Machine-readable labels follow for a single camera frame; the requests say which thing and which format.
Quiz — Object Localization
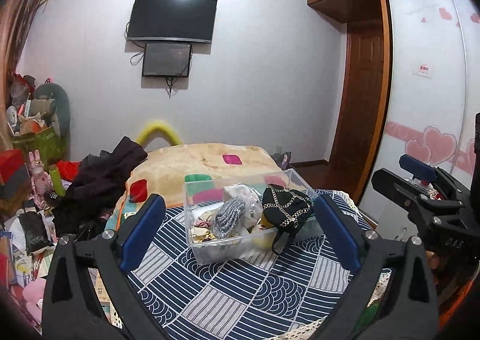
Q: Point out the striped pink curtain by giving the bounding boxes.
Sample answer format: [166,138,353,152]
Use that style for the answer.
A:
[1,0,41,151]

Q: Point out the beige patchwork blanket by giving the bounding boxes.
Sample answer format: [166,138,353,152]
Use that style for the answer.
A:
[106,144,280,230]

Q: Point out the green bottle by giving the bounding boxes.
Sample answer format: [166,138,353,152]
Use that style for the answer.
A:
[49,165,66,196]

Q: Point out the green cardboard box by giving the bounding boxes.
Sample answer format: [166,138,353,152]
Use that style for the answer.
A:
[11,127,68,166]

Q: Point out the grey green plush toy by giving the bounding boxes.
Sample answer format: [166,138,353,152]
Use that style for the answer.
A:
[29,82,71,138]

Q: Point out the black wall television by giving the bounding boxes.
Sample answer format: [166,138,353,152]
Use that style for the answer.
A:
[127,0,217,43]

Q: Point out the yellow sponge doll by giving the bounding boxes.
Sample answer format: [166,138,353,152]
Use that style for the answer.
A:
[251,225,277,251]

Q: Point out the floral fabric scrunchie pouch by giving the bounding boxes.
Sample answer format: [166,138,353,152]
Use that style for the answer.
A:
[190,211,216,243]

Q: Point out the red box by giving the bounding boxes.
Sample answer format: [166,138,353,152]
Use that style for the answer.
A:
[0,149,24,186]

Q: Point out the small wall monitor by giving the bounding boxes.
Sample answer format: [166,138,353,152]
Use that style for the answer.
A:
[142,42,193,78]

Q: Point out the cream drawstring pouch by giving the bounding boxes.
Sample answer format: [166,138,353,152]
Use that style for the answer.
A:
[223,183,263,229]

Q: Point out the white sliding wardrobe door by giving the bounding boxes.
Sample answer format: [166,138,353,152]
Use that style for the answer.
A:
[357,0,480,232]

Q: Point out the black clothes pile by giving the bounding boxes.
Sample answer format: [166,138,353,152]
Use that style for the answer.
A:
[53,137,147,240]

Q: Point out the black chain purse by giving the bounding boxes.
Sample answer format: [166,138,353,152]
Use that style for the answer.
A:
[261,184,313,255]

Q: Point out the silver glitter mesh bag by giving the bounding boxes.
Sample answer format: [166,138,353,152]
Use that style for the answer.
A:
[211,197,245,239]

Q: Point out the blue white patterned cloth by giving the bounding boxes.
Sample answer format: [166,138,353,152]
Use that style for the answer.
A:
[128,206,352,339]

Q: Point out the yellow foam headboard arc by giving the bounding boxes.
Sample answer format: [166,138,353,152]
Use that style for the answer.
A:
[136,121,183,147]

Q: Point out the brown wooden door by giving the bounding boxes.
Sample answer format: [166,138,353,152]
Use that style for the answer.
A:
[329,21,383,196]

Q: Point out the clear plastic storage box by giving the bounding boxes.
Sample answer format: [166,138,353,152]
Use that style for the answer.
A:
[183,169,318,265]

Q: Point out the pink rabbit figurine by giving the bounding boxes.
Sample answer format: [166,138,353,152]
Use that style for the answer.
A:
[28,150,52,210]

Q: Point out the pink plush toy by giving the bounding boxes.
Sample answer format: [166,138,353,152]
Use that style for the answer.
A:
[22,277,47,324]

